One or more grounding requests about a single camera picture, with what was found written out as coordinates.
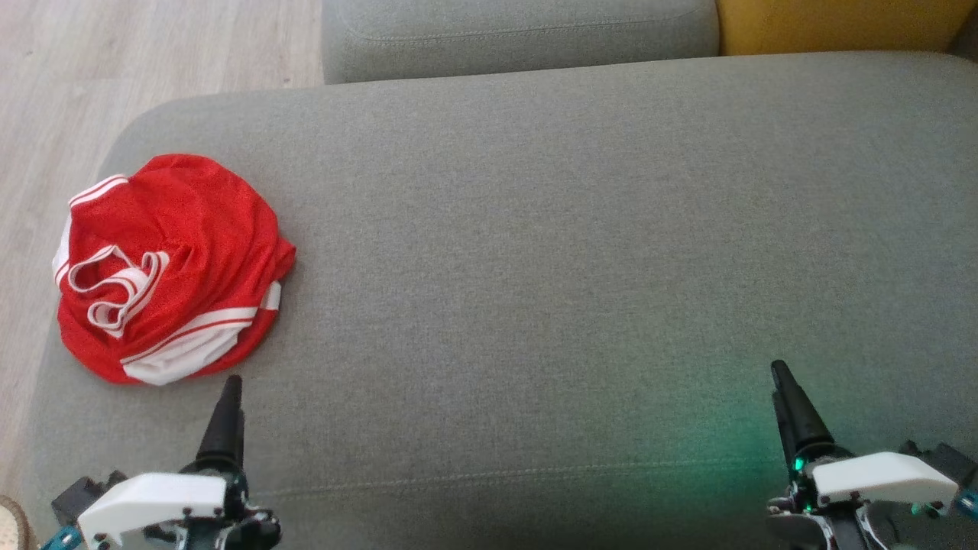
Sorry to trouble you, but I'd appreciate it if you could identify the beige woven basket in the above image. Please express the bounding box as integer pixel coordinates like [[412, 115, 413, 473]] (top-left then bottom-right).
[[0, 495, 33, 550]]

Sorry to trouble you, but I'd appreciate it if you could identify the yellow sofa back cushion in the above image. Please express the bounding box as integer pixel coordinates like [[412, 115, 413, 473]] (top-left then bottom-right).
[[716, 0, 977, 57]]

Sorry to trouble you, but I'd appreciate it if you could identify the grey sofa seat cushion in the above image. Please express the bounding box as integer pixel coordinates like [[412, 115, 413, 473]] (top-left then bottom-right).
[[321, 0, 721, 85]]

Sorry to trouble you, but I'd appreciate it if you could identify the red sleeveless jersey white trim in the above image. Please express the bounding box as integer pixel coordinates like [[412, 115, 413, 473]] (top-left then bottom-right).
[[52, 153, 297, 387]]

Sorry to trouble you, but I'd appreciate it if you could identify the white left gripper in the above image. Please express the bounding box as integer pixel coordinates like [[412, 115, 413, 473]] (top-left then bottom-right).
[[76, 374, 282, 550]]

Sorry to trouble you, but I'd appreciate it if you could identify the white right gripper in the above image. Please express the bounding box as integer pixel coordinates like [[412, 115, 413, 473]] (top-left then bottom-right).
[[766, 360, 960, 550]]

